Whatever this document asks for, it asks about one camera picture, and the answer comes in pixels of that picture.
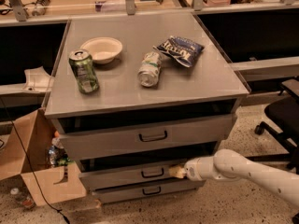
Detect grey top drawer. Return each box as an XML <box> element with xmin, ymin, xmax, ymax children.
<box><xmin>60</xmin><ymin>114</ymin><xmax>236</xmax><ymax>160</ymax></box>

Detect black cable on floor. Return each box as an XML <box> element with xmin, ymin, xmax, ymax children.
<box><xmin>0</xmin><ymin>100</ymin><xmax>71</xmax><ymax>224</ymax></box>

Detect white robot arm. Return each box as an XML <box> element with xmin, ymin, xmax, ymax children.
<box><xmin>169</xmin><ymin>149</ymin><xmax>299</xmax><ymax>206</ymax></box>

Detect white soda can lying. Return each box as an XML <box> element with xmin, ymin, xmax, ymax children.
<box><xmin>137</xmin><ymin>51</ymin><xmax>162</xmax><ymax>87</ymax></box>

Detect black office chair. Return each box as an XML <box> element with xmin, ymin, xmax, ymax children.
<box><xmin>246</xmin><ymin>77</ymin><xmax>299</xmax><ymax>224</ymax></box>

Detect blue chip bag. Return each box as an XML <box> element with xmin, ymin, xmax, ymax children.
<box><xmin>153</xmin><ymin>35</ymin><xmax>205</xmax><ymax>68</ymax></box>

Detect grey drawer cabinet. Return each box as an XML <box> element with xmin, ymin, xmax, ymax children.
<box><xmin>44</xmin><ymin>12</ymin><xmax>250</xmax><ymax>203</ymax></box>

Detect grey bottom drawer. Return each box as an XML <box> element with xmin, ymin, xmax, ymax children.
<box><xmin>92</xmin><ymin>178</ymin><xmax>205</xmax><ymax>203</ymax></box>

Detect cardboard box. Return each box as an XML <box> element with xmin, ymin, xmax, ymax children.
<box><xmin>0</xmin><ymin>110</ymin><xmax>87</xmax><ymax>206</ymax></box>

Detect plastic bottle on floor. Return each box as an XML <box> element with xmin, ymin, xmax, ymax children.
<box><xmin>10</xmin><ymin>188</ymin><xmax>35</xmax><ymax>209</ymax></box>

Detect grey drawer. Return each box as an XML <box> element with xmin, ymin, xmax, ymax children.
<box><xmin>92</xmin><ymin>178</ymin><xmax>205</xmax><ymax>203</ymax></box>
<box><xmin>60</xmin><ymin>114</ymin><xmax>236</xmax><ymax>160</ymax></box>
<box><xmin>78</xmin><ymin>154</ymin><xmax>219</xmax><ymax>192</ymax></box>

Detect white bracket plate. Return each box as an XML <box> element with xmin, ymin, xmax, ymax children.
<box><xmin>22</xmin><ymin>66</ymin><xmax>54</xmax><ymax>93</ymax></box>

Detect grey handheld tool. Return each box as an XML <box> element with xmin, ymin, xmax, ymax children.
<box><xmin>32</xmin><ymin>0</ymin><xmax>50</xmax><ymax>16</ymax></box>

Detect green soda can upright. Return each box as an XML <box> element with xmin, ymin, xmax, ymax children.
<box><xmin>68</xmin><ymin>49</ymin><xmax>99</xmax><ymax>94</ymax></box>

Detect bottles inside cardboard box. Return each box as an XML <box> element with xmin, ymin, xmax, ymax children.
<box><xmin>47</xmin><ymin>132</ymin><xmax>72</xmax><ymax>167</ymax></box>

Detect white paper bowl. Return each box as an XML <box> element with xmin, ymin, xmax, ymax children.
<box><xmin>80</xmin><ymin>37</ymin><xmax>122</xmax><ymax>64</ymax></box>

